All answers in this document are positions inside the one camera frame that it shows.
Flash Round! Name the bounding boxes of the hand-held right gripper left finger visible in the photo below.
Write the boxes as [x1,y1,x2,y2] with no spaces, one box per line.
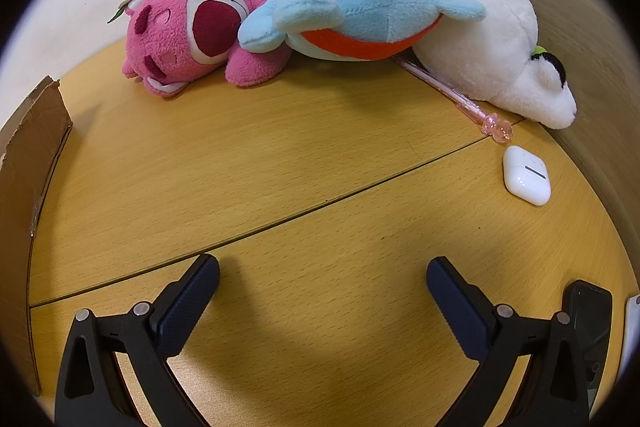
[54,253,221,427]

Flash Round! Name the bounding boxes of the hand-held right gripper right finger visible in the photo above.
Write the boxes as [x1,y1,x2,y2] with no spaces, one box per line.
[426,256,591,427]

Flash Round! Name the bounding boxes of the cardboard box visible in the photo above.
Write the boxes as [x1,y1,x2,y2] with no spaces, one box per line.
[0,76,74,398]

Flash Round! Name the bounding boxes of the wooden desktop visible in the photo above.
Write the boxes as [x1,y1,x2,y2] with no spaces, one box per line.
[27,34,636,427]

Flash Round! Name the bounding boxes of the black phone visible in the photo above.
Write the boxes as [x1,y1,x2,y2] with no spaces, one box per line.
[562,279,613,413]

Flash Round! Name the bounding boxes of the white earbuds case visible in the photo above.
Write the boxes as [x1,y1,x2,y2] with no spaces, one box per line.
[502,146,552,206]

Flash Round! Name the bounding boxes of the white flat device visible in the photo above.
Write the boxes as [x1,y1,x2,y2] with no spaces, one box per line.
[624,293,640,358]

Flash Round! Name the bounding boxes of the pink transparent pen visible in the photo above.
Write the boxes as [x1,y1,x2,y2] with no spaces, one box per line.
[395,57,514,144]

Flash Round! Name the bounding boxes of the pink bear plush toy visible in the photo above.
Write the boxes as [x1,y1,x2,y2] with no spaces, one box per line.
[107,0,290,98]

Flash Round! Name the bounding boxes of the white plush toy black ears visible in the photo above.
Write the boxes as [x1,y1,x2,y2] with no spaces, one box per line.
[410,0,578,130]

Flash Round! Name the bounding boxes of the blue plush toy red band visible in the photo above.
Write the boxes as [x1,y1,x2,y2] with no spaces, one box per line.
[237,0,487,62]

